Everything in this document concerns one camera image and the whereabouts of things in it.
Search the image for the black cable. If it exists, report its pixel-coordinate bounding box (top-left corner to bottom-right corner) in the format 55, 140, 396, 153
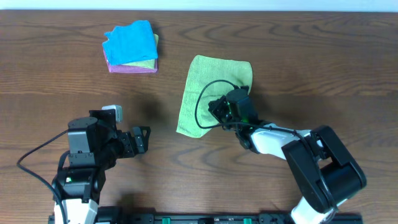
194, 79, 338, 215
16, 129, 71, 224

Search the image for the green folded cloth in stack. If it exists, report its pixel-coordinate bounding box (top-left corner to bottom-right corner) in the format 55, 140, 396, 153
123, 33, 160, 70

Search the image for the left black cable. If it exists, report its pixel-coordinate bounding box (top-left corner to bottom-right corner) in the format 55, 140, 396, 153
16, 129, 71, 224

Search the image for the blue folded cloth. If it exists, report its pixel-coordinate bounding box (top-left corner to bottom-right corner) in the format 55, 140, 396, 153
102, 20, 158, 65

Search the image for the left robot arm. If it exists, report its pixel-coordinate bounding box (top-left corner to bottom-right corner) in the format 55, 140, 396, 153
52, 116, 151, 223

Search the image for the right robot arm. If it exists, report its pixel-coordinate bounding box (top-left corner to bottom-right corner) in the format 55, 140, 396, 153
208, 96, 367, 223

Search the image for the light green cloth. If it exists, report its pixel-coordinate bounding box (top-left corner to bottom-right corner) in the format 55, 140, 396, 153
176, 55, 252, 138

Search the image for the right black cable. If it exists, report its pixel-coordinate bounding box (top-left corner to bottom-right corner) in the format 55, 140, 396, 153
194, 79, 338, 215

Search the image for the purple folded cloth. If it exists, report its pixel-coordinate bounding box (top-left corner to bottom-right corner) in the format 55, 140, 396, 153
103, 51, 158, 73

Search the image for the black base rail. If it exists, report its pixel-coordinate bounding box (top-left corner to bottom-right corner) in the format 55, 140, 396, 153
48, 212, 363, 224

